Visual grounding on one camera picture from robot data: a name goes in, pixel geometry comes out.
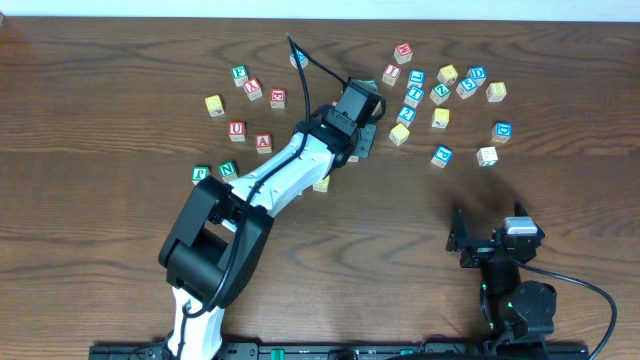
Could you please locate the blue D block lower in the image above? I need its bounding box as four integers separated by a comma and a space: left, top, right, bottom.
491, 122, 513, 143

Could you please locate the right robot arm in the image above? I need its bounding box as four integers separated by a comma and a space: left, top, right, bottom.
446, 203, 557, 359

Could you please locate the red X block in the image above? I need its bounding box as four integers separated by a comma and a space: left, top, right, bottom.
243, 78, 263, 101

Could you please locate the blue X block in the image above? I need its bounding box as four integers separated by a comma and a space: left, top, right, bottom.
290, 49, 309, 68

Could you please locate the blue L block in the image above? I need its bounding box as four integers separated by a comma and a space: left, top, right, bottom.
407, 69, 426, 88

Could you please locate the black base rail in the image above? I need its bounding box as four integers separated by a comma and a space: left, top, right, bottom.
88, 341, 589, 360

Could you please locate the blue d block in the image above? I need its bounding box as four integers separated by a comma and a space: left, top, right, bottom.
491, 122, 513, 143
466, 66, 487, 87

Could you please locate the red A block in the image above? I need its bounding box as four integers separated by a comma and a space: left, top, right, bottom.
256, 134, 272, 154

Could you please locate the blue D block upper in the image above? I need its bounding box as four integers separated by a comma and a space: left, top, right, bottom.
466, 66, 487, 87

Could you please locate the red Q block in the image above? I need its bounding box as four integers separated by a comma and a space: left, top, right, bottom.
270, 88, 286, 109

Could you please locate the yellow B block far right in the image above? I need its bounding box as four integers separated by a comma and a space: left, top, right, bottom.
486, 82, 507, 103

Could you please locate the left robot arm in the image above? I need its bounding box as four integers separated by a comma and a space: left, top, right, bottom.
158, 105, 382, 359

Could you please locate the yellow S block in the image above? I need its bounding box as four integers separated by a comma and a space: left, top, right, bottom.
389, 123, 410, 146

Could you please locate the green B block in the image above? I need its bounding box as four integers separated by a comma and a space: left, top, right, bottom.
363, 79, 378, 92

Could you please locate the red U block left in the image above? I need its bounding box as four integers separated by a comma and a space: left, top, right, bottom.
228, 121, 247, 142

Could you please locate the blue 2 block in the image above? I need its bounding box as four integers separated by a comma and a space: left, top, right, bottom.
396, 106, 416, 128

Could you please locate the blue 5 block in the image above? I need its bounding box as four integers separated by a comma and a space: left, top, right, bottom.
456, 78, 478, 99

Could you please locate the red M block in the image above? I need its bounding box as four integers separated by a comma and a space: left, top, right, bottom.
394, 42, 414, 64

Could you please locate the plain L block green 7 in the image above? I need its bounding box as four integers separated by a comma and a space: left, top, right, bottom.
476, 146, 499, 167

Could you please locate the yellow block far left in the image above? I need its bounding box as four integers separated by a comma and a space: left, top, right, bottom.
205, 95, 225, 117

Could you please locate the green J block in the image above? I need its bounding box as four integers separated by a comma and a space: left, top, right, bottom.
191, 166, 211, 185

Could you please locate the green Z block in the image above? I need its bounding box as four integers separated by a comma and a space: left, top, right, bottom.
430, 83, 451, 105

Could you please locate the yellow block centre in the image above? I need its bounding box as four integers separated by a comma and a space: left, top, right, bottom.
373, 102, 382, 115

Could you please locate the blue T block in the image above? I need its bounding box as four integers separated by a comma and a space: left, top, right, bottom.
404, 86, 424, 108

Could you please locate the blue P block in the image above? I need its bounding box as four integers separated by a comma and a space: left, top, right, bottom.
431, 145, 453, 168

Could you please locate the green N block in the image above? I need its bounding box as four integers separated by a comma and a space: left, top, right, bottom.
217, 160, 238, 183

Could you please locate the yellow block upper right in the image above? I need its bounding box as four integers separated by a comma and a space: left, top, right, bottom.
437, 64, 458, 86

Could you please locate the red I block upper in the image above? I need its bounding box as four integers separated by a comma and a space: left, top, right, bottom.
382, 64, 401, 86

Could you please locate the green F block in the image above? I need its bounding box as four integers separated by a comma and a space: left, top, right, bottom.
231, 65, 249, 87

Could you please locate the left black cable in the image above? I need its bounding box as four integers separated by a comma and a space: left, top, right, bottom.
174, 32, 351, 359

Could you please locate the yellow O block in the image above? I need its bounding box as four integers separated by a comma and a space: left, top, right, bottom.
313, 175, 330, 193

